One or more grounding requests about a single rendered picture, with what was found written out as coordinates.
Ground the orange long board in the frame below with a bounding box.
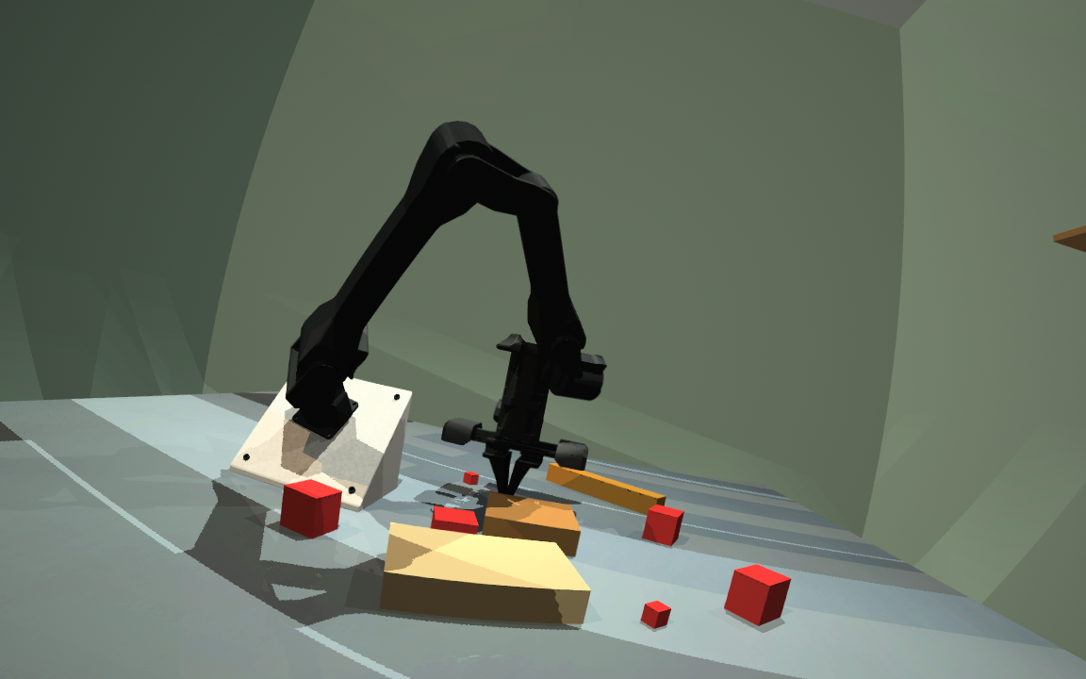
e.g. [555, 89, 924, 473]
[546, 463, 666, 515]

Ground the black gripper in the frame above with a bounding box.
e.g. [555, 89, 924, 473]
[441, 387, 588, 495]

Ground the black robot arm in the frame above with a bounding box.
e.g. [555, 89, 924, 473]
[285, 121, 607, 439]

